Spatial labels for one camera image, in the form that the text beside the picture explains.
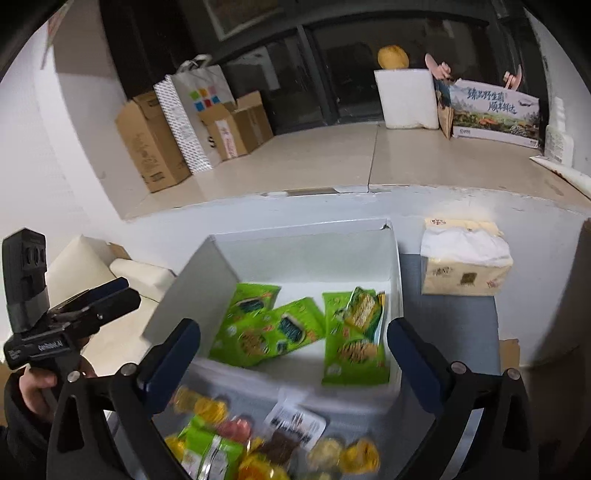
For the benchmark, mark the white foam box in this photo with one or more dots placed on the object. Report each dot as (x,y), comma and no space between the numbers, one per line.
(406,99)

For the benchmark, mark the green white snack packet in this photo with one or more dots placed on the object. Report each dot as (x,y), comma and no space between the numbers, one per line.
(207,450)

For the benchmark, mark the grey blue tablecloth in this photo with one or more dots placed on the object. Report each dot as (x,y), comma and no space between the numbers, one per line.
(443,318)

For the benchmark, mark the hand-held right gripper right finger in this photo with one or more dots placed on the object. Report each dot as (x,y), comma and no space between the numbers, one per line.
(415,364)

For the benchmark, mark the white label snack packet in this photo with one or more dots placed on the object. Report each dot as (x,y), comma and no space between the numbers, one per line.
(295,417)

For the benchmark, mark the cardboard scrap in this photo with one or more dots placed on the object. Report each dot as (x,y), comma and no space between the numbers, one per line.
(509,355)

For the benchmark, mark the small open cardboard box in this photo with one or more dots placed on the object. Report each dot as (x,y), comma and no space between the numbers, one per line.
(240,124)

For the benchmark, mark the black framed window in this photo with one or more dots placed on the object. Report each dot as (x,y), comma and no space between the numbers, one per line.
(295,69)

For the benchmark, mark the tall brown cardboard box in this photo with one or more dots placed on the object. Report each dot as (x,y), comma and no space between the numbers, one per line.
(147,138)

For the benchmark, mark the yellow pomelo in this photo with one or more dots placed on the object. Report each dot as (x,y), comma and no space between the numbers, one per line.
(393,57)

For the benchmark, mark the brown snack packet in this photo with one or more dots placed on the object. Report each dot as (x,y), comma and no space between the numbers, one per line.
(277,446)

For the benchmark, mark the person's left hand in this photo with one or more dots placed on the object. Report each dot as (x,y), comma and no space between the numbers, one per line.
(34,392)

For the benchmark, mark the person's left forearm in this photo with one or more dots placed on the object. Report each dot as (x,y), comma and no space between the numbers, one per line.
(18,443)

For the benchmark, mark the cream leather armchair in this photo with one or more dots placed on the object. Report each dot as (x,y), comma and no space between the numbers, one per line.
(92,272)

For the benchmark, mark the yellow green noodle snack packet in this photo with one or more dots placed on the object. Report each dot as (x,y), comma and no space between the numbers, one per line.
(364,309)

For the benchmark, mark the white cardboard box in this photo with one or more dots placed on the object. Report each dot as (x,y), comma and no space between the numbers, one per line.
(304,258)

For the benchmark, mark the flat cardboard piece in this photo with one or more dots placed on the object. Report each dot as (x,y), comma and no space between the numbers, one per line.
(119,251)

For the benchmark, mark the white plastic bottle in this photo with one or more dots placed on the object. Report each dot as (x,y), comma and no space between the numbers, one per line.
(559,134)

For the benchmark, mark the dotted white paper bag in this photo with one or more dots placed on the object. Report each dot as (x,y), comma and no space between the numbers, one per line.
(203,92)

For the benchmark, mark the white rolled paper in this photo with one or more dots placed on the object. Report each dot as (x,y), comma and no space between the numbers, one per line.
(568,175)

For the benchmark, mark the pile of small yellow snacks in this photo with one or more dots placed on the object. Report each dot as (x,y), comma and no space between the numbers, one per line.
(360,454)

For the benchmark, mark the yellow tissue pack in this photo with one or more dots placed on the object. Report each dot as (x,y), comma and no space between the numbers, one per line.
(466,263)

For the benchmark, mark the pink snack packet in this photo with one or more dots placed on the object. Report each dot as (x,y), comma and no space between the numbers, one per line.
(235,427)

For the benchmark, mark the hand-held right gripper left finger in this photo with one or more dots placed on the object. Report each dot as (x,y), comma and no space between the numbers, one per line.
(171,364)

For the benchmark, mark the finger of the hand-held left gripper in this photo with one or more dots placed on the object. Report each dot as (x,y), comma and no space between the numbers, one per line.
(106,300)

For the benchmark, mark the landscape printed carton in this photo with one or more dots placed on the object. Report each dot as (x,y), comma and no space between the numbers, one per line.
(494,113)

